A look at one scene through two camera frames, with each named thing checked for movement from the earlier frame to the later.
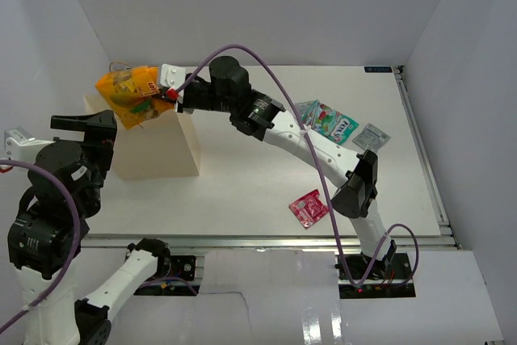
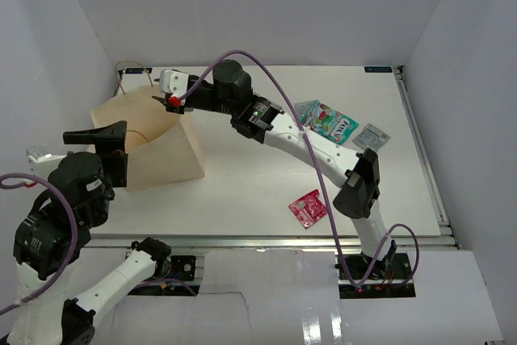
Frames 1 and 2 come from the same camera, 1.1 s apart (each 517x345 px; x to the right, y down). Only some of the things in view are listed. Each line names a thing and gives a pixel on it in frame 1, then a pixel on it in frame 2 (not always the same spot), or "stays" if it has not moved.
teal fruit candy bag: (317, 116) stays
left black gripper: (100, 134) to (111, 139)
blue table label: (377, 69) stays
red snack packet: (309, 208) stays
